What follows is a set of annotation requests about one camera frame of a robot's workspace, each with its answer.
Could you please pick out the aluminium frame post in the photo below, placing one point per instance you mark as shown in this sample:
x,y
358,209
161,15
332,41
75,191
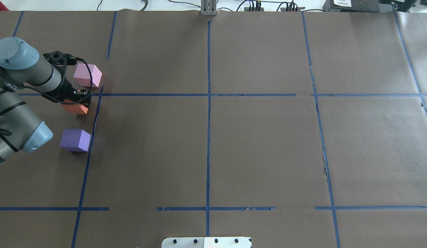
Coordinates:
x,y
208,7

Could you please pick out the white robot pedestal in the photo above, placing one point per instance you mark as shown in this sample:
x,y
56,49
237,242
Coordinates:
x,y
207,242

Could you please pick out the pink foam block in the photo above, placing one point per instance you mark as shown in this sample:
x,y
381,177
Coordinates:
x,y
87,75

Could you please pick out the purple foam block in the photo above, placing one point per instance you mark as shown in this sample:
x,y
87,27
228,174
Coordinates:
x,y
75,140

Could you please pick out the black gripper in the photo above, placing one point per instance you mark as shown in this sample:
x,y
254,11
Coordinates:
x,y
66,90

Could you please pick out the brown paper table cover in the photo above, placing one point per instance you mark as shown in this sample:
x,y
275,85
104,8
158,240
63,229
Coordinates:
x,y
299,130

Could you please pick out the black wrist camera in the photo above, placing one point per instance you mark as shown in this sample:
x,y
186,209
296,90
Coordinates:
x,y
60,61

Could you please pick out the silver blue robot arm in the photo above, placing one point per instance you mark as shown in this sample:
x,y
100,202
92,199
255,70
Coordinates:
x,y
23,67

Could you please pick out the black box device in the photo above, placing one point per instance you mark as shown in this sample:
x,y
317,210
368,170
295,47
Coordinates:
x,y
370,6

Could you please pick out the orange foam block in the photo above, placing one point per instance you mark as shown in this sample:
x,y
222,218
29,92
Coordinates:
x,y
78,108

